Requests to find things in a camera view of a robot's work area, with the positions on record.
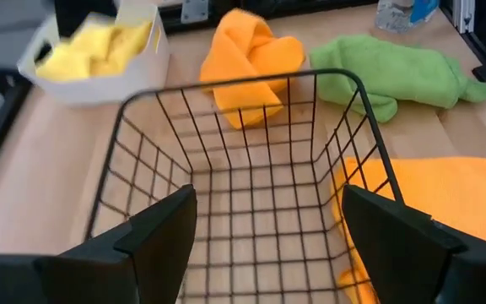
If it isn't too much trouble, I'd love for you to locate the yellow microfiber towel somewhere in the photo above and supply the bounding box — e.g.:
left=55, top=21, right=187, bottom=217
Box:
left=35, top=20, right=154, bottom=82

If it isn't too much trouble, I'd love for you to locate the green microfiber towel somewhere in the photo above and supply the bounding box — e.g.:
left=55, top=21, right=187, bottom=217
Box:
left=309, top=34, right=486, bottom=124

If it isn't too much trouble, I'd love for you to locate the clear container blue label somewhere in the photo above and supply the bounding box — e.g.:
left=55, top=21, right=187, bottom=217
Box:
left=374, top=0, right=440, bottom=34

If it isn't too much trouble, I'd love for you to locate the black wire basket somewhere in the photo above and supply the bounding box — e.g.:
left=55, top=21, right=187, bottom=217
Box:
left=83, top=68, right=405, bottom=304

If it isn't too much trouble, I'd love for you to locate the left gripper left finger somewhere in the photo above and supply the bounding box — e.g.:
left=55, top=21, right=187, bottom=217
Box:
left=0, top=184, right=198, bottom=304

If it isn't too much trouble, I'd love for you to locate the orange microfiber towel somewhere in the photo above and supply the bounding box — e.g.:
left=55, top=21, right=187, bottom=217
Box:
left=330, top=155, right=486, bottom=304
left=199, top=8, right=307, bottom=130

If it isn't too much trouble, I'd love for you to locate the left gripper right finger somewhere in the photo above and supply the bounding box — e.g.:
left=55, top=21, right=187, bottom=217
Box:
left=341, top=184, right=486, bottom=304

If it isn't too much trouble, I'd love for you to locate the white plastic basket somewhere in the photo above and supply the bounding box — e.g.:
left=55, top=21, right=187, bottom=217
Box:
left=17, top=3, right=171, bottom=106

